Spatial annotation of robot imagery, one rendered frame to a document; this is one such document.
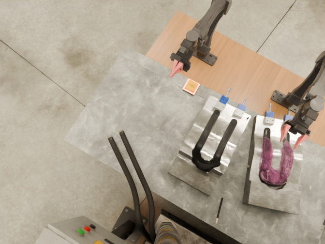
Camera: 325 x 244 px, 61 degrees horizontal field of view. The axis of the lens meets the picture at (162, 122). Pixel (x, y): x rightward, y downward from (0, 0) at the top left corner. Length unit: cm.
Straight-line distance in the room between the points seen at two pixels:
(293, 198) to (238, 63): 85
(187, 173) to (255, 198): 36
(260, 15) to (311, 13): 51
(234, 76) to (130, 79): 65
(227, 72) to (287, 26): 144
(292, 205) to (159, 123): 83
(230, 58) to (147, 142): 75
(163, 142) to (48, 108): 139
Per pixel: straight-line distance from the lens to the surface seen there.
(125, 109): 168
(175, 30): 190
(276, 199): 158
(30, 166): 266
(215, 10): 147
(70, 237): 97
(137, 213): 149
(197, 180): 154
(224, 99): 157
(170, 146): 161
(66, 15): 311
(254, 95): 178
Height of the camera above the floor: 239
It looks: 75 degrees down
